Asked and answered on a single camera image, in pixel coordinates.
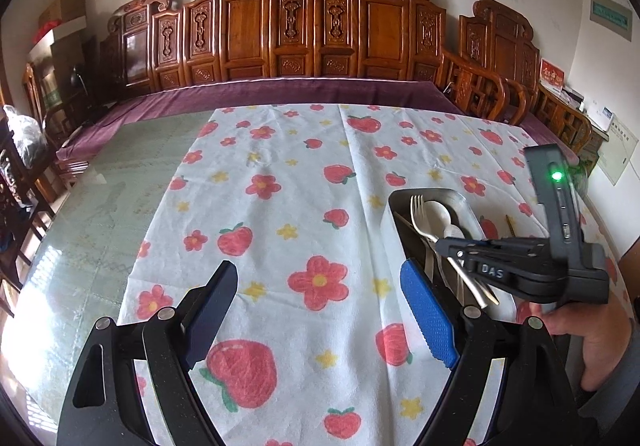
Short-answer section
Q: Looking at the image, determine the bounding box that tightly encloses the person's right hand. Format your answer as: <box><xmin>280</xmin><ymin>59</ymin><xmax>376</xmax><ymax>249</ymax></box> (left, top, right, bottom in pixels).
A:
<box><xmin>530</xmin><ymin>301</ymin><xmax>633</xmax><ymax>393</ymax></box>

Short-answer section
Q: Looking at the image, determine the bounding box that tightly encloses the carved wooden bench back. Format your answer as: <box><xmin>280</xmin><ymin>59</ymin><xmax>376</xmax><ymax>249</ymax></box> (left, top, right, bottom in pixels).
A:
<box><xmin>100</xmin><ymin>0</ymin><xmax>187</xmax><ymax>97</ymax></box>
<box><xmin>457</xmin><ymin>0</ymin><xmax>542</xmax><ymax>91</ymax></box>

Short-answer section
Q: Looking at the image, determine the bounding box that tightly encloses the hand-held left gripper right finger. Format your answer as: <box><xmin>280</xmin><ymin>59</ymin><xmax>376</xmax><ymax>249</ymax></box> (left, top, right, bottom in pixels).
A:
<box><xmin>400</xmin><ymin>258</ymin><xmax>581</xmax><ymax>446</ymax></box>

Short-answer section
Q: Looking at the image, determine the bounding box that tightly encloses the metal spoon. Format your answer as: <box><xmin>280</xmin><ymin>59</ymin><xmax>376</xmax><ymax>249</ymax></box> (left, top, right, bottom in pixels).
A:
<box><xmin>447</xmin><ymin>256</ymin><xmax>493</xmax><ymax>311</ymax></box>

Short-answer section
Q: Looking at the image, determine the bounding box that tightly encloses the long purple cloth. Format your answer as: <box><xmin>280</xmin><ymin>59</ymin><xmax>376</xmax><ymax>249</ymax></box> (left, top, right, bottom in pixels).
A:
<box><xmin>55</xmin><ymin>80</ymin><xmax>468</xmax><ymax>163</ymax></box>

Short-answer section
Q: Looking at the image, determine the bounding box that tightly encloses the clear plastic bag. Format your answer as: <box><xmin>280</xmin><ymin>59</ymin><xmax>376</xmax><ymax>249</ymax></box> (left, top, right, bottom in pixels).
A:
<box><xmin>2</xmin><ymin>104</ymin><xmax>42</xmax><ymax>169</ymax></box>

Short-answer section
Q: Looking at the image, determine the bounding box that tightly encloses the green framed wall sign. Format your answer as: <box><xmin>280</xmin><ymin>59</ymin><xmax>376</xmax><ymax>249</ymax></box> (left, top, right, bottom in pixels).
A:
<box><xmin>589</xmin><ymin>0</ymin><xmax>632</xmax><ymax>43</ymax></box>

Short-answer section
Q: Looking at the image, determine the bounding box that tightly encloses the black desk lamp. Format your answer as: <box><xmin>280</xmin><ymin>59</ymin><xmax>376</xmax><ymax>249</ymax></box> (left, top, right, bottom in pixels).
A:
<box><xmin>69</xmin><ymin>66</ymin><xmax>99</xmax><ymax>125</ymax></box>

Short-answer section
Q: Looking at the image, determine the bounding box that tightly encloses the white box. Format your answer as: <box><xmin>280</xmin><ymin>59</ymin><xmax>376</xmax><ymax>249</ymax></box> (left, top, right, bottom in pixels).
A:
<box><xmin>584</xmin><ymin>100</ymin><xmax>617</xmax><ymax>133</ymax></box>

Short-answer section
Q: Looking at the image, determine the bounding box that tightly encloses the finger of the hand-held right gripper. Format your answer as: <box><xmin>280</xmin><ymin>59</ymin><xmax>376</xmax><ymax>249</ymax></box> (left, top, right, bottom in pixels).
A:
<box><xmin>434</xmin><ymin>236</ymin><xmax>553</xmax><ymax>257</ymax></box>
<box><xmin>447</xmin><ymin>251</ymin><xmax>571</xmax><ymax>301</ymax></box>

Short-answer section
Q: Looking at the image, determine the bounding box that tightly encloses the large carved wooden bench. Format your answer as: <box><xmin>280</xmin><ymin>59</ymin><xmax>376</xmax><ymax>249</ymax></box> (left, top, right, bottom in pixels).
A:
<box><xmin>182</xmin><ymin>0</ymin><xmax>447</xmax><ymax>87</ymax></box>

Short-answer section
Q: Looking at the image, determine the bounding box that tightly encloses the strawberry flower print tablecloth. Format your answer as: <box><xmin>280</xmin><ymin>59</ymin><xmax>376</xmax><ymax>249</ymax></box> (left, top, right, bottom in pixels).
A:
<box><xmin>117</xmin><ymin>103</ymin><xmax>640</xmax><ymax>446</ymax></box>

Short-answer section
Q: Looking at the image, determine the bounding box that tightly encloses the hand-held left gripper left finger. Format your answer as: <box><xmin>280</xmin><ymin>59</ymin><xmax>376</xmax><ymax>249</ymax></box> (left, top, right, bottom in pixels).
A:
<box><xmin>56</xmin><ymin>261</ymin><xmax>238</xmax><ymax>446</ymax></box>

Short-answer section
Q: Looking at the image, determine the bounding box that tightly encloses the dark wooden chair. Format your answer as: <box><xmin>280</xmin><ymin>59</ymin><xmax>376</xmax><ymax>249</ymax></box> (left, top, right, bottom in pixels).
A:
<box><xmin>0</xmin><ymin>118</ymin><xmax>59</xmax><ymax>317</ymax></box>

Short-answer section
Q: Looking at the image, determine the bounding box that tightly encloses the cardboard box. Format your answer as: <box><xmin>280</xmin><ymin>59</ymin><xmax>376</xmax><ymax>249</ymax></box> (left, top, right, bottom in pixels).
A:
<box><xmin>37</xmin><ymin>0</ymin><xmax>87</xmax><ymax>46</ymax></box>

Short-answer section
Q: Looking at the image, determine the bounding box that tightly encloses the person's right forearm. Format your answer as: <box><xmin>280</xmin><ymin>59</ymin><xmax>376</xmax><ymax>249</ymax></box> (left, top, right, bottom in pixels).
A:
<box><xmin>577</xmin><ymin>326</ymin><xmax>640</xmax><ymax>429</ymax></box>

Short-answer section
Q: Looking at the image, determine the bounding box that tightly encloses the wooden armchair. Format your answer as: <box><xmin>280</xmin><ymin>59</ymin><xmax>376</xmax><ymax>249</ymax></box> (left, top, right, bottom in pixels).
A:
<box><xmin>530</xmin><ymin>84</ymin><xmax>594</xmax><ymax>159</ymax></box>
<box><xmin>442</xmin><ymin>48</ymin><xmax>533</xmax><ymax>127</ymax></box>

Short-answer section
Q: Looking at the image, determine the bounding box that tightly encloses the red printed card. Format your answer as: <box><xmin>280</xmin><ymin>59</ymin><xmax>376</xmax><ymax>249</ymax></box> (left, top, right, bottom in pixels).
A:
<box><xmin>539</xmin><ymin>58</ymin><xmax>567</xmax><ymax>95</ymax></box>

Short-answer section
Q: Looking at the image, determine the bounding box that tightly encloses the metal tray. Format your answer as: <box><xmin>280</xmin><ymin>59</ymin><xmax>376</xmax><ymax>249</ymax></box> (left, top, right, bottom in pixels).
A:
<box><xmin>389</xmin><ymin>188</ymin><xmax>518</xmax><ymax>327</ymax></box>

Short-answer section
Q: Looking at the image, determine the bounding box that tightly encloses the white wall poster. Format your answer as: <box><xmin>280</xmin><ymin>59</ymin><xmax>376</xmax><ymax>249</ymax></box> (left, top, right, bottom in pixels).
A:
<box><xmin>596</xmin><ymin>113</ymin><xmax>640</xmax><ymax>187</ymax></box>

